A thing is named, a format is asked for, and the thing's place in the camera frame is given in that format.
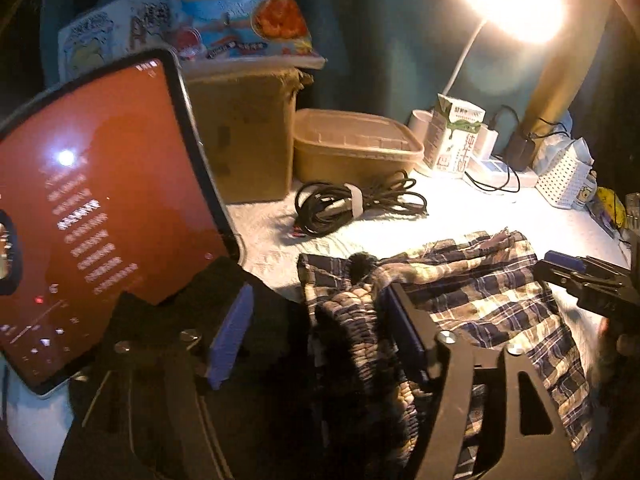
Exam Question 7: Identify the printed snack bag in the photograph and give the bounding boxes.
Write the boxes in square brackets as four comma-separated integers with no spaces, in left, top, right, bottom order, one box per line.
[167,0,329,69]

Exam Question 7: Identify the clear drinking glass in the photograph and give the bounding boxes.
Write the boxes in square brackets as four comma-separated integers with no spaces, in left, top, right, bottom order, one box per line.
[625,192,640,234]

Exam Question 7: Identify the printed paper package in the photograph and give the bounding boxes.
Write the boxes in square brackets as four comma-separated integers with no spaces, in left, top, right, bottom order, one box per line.
[57,0,182,84]

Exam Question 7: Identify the yellow plastic bag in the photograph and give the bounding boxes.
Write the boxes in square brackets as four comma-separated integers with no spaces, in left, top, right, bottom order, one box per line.
[595,187,629,232]

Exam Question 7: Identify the black cable bundle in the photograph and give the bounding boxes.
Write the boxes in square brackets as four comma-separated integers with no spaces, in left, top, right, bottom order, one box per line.
[292,170,431,239]

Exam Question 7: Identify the black charger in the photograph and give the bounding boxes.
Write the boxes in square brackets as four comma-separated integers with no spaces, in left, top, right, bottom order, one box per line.
[502,130,537,172]

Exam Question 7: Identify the yellow curtain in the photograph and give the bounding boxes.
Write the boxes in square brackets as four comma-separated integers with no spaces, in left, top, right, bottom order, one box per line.
[520,42,612,137]

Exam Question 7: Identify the white embossed tablecloth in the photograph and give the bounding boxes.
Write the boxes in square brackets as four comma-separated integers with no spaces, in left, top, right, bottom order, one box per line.
[0,160,637,480]

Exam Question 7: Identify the white power strip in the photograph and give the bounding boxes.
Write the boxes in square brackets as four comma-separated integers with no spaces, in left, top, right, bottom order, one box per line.
[462,157,539,192]

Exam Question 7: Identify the white perforated basket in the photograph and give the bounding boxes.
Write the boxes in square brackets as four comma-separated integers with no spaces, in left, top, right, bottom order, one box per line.
[536,139,596,210]

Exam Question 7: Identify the brown lidded food container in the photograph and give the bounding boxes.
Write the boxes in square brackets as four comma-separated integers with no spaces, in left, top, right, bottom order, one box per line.
[292,108,426,187]

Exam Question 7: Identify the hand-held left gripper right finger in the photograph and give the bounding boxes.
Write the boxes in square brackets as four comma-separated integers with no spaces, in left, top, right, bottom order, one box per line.
[385,282,584,480]

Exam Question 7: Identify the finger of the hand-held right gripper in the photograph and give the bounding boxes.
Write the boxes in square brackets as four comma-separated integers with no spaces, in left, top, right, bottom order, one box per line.
[532,260,626,317]
[544,250,623,282]

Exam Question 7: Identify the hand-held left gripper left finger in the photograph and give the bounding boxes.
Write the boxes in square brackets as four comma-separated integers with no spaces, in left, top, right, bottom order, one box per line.
[52,282,256,480]

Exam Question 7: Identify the tablet with red screen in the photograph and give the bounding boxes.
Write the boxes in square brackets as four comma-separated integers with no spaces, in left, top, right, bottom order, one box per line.
[0,47,246,399]

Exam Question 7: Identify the small bottle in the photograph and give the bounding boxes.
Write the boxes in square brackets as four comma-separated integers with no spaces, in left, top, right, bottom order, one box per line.
[572,172,602,212]

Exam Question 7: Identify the white charger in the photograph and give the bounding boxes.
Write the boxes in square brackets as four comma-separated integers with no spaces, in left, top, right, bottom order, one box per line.
[477,127,502,162]

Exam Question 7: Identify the plaid pants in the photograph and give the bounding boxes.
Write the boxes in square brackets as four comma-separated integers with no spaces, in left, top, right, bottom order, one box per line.
[297,230,597,480]

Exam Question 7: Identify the brown cardboard box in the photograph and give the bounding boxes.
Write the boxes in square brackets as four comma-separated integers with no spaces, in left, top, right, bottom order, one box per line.
[182,67,316,206]

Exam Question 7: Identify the green white milk carton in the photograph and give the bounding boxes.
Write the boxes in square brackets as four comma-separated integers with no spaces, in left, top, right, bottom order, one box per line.
[425,92,487,180]

